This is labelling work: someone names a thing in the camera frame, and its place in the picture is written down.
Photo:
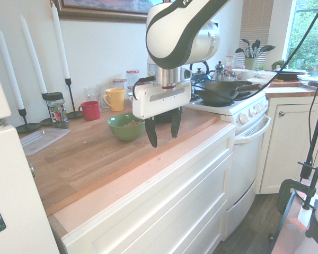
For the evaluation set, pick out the black kitchen utensil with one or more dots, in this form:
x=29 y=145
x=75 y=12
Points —
x=267 y=48
x=245 y=42
x=239 y=50
x=256 y=44

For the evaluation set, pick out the black stand pole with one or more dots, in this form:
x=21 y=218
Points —
x=314 y=140

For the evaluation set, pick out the green ceramic bowl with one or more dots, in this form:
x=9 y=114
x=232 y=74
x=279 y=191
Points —
x=124 y=133

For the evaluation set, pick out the white stove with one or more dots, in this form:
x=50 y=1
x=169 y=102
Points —
x=249 y=158

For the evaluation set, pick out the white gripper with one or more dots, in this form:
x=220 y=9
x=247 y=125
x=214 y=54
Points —
x=161 y=100

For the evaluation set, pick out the clear drinking glasses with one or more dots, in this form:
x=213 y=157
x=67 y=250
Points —
x=119 y=83

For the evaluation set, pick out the white drawer cabinet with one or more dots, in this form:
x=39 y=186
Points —
x=153 y=201

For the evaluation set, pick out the white door cabinet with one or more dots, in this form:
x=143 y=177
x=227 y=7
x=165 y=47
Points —
x=289 y=145

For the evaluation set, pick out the spice jar with black lid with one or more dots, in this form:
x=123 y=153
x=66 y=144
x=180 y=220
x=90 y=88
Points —
x=58 y=111

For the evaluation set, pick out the yellow mug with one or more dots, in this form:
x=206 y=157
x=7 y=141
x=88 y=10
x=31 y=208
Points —
x=118 y=99

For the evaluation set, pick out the short white taper candle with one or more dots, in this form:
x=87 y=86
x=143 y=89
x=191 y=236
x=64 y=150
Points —
x=12 y=76

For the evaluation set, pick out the green utensil crock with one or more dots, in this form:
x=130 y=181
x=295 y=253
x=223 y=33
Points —
x=250 y=64

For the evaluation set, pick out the green screw clamp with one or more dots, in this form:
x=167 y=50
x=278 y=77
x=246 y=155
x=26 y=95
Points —
x=284 y=193

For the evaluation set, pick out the blue kettle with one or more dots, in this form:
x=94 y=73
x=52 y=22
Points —
x=201 y=76

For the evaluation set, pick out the black frying pan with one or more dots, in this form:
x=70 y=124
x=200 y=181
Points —
x=291 y=75

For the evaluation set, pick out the small green plant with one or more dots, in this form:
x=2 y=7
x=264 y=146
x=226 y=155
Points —
x=278 y=64

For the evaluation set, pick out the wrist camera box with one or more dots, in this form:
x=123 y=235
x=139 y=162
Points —
x=186 y=72

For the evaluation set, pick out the tall white taper candle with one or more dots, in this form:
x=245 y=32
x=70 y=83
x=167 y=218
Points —
x=60 y=39

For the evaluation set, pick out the medium white taper candle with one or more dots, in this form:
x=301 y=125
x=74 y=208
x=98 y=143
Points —
x=33 y=53

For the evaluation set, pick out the clear plastic container lid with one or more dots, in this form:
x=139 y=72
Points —
x=42 y=139

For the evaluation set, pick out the framed picture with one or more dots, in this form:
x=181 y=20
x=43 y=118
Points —
x=100 y=12

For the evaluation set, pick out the tall jar red checkered lid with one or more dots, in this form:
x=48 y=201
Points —
x=133 y=79

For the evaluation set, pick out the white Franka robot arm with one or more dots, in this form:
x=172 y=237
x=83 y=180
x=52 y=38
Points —
x=175 y=26

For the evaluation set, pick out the red mug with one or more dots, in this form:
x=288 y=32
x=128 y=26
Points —
x=91 y=112

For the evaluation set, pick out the glass french press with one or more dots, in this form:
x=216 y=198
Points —
x=220 y=72

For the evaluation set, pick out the robot mounting table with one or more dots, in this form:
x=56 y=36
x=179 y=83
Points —
x=286 y=232

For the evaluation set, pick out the black candle holder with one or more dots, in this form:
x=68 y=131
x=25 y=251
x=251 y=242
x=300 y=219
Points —
x=27 y=128
x=74 y=115
x=45 y=122

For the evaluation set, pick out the clear drinking glass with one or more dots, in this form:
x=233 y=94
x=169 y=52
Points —
x=91 y=95
x=102 y=94

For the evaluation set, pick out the cereal rings heap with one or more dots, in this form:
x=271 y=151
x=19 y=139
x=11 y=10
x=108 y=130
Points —
x=130 y=123

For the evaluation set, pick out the window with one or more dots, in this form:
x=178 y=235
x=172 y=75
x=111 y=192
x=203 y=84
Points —
x=310 y=34

